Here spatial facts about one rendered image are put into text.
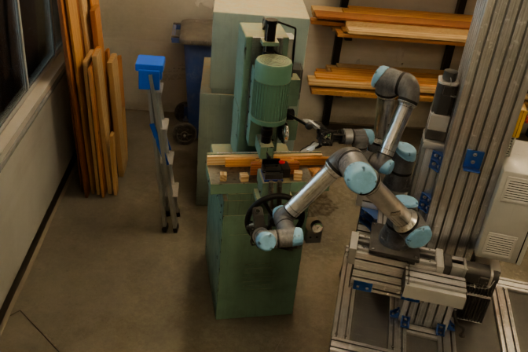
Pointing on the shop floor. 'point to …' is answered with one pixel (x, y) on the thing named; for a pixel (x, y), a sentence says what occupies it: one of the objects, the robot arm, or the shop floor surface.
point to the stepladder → (152, 78)
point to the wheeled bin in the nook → (190, 111)
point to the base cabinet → (247, 269)
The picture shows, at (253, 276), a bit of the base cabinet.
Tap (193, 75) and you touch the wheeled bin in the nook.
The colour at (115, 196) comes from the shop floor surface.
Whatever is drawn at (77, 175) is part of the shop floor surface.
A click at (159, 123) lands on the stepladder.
